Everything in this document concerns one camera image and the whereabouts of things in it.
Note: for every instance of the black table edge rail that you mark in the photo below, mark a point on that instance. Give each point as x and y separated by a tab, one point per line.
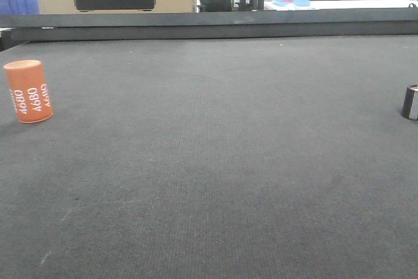
212	25

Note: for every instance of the light blue tray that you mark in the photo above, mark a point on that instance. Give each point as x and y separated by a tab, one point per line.
295	3

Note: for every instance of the dark brown cylindrical capacitor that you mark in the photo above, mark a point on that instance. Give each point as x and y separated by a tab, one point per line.
409	109

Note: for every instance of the orange 4680 cylinder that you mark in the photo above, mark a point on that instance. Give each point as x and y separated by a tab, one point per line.
29	90

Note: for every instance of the white background table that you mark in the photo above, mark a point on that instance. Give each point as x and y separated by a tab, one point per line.
327	5

